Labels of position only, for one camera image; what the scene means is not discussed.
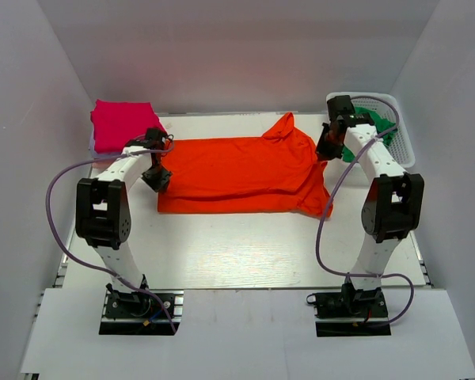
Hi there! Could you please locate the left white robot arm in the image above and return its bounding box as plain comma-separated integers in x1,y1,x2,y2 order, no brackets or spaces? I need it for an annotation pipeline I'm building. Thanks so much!
75,128,172,317

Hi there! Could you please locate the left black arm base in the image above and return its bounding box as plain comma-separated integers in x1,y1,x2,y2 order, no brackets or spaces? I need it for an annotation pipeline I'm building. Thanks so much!
99,283,184,336

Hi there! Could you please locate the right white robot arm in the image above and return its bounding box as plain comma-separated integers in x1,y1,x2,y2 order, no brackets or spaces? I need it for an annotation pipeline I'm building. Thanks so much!
313,95,424,319

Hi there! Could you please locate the folded magenta t-shirt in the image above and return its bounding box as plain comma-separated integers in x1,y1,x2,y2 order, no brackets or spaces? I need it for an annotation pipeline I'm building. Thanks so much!
90,100,166,154

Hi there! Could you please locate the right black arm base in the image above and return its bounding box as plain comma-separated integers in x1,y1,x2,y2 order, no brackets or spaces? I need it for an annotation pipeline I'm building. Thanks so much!
306,291,391,337

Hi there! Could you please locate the white plastic basket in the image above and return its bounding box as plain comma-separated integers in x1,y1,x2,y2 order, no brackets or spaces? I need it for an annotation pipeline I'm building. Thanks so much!
325,92,416,169

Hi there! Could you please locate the green t-shirt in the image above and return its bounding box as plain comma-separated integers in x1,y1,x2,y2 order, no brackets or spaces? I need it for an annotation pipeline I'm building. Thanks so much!
342,106,397,163

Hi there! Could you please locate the orange t-shirt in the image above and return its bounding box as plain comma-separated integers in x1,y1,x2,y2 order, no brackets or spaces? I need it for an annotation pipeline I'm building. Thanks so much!
157,112,332,217

